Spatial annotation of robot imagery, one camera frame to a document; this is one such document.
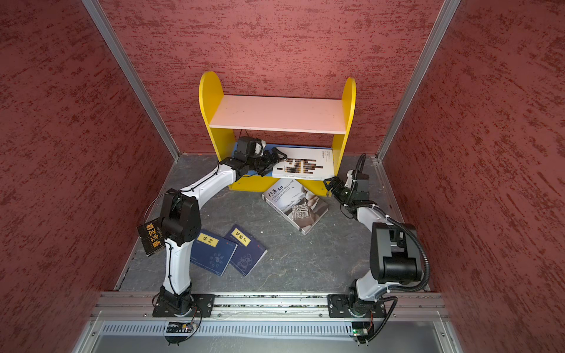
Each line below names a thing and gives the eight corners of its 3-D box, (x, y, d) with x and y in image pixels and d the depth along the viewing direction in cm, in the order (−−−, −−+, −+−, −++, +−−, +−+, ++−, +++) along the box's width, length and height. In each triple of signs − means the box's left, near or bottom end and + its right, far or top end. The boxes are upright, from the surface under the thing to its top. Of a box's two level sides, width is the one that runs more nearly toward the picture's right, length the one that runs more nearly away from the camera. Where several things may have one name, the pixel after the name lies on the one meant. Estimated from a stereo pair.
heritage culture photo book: (261, 199, 105) (260, 192, 101) (286, 179, 113) (286, 172, 109) (303, 235, 93) (304, 230, 89) (327, 210, 101) (329, 204, 97)
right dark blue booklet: (214, 247, 90) (212, 245, 88) (238, 225, 96) (237, 222, 94) (244, 278, 82) (243, 276, 80) (268, 251, 89) (267, 249, 87)
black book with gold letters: (144, 256, 87) (141, 254, 85) (140, 229, 95) (136, 226, 92) (167, 246, 90) (164, 243, 88) (160, 220, 98) (158, 217, 95)
